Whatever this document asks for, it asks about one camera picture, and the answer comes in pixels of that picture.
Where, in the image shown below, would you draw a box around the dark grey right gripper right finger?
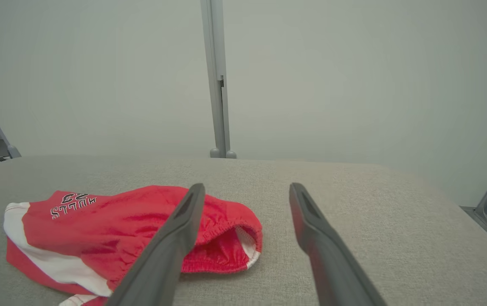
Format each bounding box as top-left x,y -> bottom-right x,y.
289,182 -> 387,306

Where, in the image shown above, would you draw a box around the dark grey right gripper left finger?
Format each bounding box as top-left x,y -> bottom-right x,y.
105,183 -> 206,306

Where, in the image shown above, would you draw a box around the red white basketball shorts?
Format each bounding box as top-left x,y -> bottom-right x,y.
3,185 -> 263,306

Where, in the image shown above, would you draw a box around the grey partition post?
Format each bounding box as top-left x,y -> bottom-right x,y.
200,0 -> 237,159

